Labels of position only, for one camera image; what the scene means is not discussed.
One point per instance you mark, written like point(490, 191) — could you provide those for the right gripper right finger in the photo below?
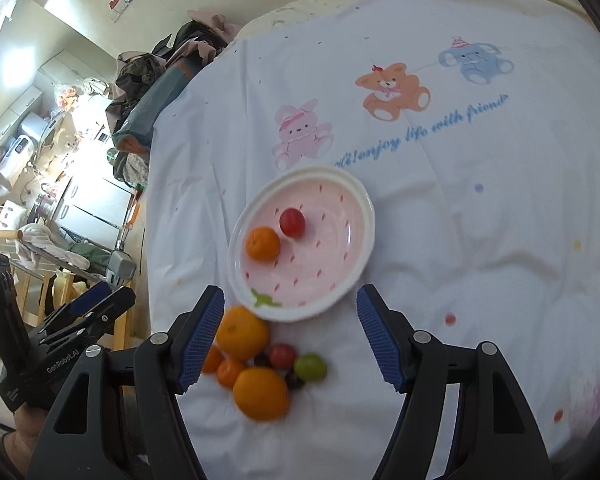
point(495, 433)

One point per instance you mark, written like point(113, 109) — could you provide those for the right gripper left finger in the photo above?
point(84, 436)

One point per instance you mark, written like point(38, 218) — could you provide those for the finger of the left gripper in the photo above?
point(89, 299)
point(61, 326)

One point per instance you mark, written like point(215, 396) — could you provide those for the small mandarin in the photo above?
point(213, 360)
point(263, 244)
point(228, 371)

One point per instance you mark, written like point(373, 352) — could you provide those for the large orange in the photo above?
point(261, 394)
point(241, 334)

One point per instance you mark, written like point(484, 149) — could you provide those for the left hand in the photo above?
point(19, 444)

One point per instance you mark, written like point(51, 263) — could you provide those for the wooden rack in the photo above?
point(40, 290)

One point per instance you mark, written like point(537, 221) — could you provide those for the white cabinet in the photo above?
point(94, 208)

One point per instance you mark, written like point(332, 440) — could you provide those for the small mandarin by pile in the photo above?
point(228, 371)

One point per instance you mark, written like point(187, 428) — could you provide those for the teal orange bag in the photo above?
point(135, 134)

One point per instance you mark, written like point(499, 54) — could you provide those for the small mandarin on plate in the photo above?
point(263, 244)

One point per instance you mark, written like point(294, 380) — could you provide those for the green grape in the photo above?
point(310, 367)

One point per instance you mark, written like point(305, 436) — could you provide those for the red cherry tomato on plate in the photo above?
point(292, 223)

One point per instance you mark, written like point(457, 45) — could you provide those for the pink strawberry pattern plate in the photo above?
point(313, 273)

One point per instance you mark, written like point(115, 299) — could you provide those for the pile of clothes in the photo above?
point(205, 35)

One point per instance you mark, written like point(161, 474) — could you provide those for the white cartoon print bedsheet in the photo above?
point(474, 126)

